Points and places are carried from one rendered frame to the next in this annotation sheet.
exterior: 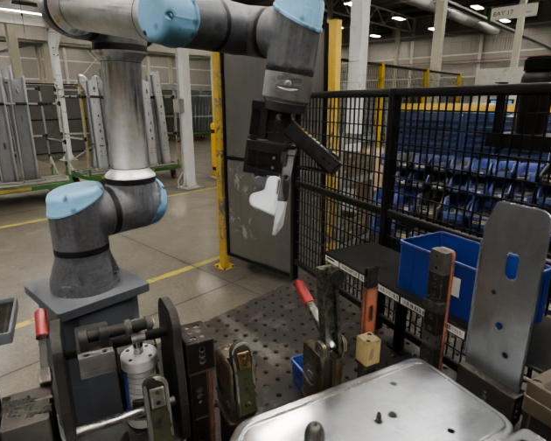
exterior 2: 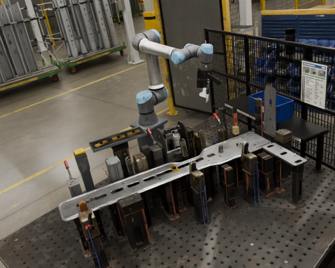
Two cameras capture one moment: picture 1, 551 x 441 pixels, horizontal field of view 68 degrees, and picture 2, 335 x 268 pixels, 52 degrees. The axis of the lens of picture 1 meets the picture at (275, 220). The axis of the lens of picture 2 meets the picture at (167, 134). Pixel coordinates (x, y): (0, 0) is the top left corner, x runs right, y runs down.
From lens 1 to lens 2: 1.58 m
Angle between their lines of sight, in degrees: 11
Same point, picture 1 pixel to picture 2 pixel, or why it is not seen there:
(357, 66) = not seen: outside the picture
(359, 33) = not seen: outside the picture
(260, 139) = (200, 78)
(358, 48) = not seen: outside the picture
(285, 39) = (204, 57)
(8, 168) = (19, 66)
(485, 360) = (269, 129)
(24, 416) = (156, 149)
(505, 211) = (267, 88)
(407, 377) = (246, 136)
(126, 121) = (155, 70)
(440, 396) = (254, 139)
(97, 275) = (153, 118)
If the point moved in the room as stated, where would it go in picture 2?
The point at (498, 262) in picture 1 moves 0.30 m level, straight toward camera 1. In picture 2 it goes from (267, 101) to (251, 120)
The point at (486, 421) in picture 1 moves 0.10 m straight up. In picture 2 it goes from (264, 142) to (264, 128)
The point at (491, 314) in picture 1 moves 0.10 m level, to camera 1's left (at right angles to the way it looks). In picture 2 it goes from (268, 116) to (253, 117)
